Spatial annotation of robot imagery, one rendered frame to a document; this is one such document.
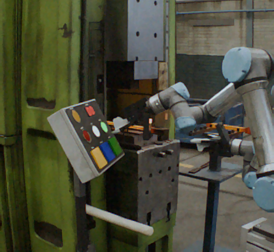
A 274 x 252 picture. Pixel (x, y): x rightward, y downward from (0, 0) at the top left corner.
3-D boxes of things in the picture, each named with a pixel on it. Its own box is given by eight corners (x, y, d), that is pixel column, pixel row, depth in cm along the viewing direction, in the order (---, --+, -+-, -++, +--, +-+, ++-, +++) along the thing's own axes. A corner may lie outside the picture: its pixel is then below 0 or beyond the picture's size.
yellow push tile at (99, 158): (108, 163, 152) (98, 146, 152) (101, 168, 145) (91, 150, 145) (104, 165, 153) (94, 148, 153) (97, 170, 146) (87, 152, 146)
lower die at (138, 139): (156, 142, 219) (157, 127, 217) (133, 148, 203) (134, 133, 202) (102, 133, 245) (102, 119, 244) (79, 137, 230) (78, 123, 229)
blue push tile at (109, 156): (115, 157, 162) (107, 141, 162) (109, 161, 154) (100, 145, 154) (112, 159, 163) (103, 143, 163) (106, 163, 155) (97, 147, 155)
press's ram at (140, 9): (172, 60, 222) (172, -8, 215) (128, 61, 192) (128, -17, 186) (117, 60, 248) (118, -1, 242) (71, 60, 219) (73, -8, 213)
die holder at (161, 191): (177, 211, 233) (180, 139, 226) (137, 231, 204) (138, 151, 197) (110, 191, 268) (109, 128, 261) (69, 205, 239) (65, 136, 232)
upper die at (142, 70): (158, 78, 213) (158, 60, 211) (134, 79, 198) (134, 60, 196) (102, 75, 239) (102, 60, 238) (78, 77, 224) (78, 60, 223)
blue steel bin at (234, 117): (244, 145, 618) (246, 100, 607) (225, 155, 553) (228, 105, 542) (179, 136, 685) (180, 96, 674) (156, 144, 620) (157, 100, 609)
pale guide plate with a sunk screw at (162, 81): (167, 89, 242) (167, 62, 239) (158, 90, 235) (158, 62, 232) (164, 89, 243) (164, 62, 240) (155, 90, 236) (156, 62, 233)
